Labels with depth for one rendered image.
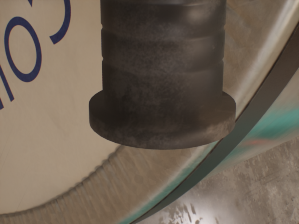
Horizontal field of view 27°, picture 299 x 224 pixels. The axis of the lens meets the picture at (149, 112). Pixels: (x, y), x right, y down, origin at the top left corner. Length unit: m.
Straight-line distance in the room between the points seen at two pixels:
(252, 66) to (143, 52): 0.20
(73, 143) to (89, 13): 0.11
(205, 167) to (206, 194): 1.43
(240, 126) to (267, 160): 1.68
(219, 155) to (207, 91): 0.26
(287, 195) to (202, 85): 1.98
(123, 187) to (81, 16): 0.13
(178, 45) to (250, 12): 0.19
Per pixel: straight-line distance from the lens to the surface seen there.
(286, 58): 0.37
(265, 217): 2.05
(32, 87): 0.53
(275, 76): 0.37
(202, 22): 0.16
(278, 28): 0.34
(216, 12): 0.16
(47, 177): 0.55
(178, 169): 0.42
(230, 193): 1.94
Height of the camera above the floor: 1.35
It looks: 50 degrees down
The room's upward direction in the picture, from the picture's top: 75 degrees clockwise
